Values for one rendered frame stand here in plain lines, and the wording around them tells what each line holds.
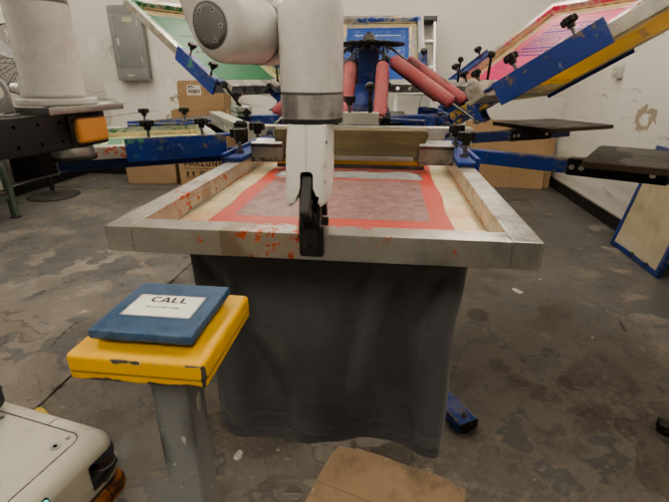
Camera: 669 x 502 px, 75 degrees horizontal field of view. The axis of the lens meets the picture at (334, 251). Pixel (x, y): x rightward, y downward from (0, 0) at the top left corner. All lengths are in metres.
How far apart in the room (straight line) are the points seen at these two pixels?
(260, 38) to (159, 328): 0.33
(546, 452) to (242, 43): 1.58
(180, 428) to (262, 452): 1.12
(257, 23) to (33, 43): 0.45
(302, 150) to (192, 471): 0.38
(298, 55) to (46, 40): 0.49
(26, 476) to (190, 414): 0.92
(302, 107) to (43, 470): 1.14
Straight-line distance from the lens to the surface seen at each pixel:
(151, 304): 0.47
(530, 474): 1.68
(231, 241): 0.60
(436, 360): 0.77
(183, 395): 0.49
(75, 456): 1.40
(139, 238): 0.66
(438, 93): 1.73
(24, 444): 1.50
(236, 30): 0.52
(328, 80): 0.52
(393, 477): 1.54
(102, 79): 6.29
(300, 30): 0.52
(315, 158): 0.51
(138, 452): 1.75
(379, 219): 0.74
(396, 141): 1.12
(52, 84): 0.89
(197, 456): 0.55
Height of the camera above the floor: 1.18
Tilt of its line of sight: 22 degrees down
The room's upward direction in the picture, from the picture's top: straight up
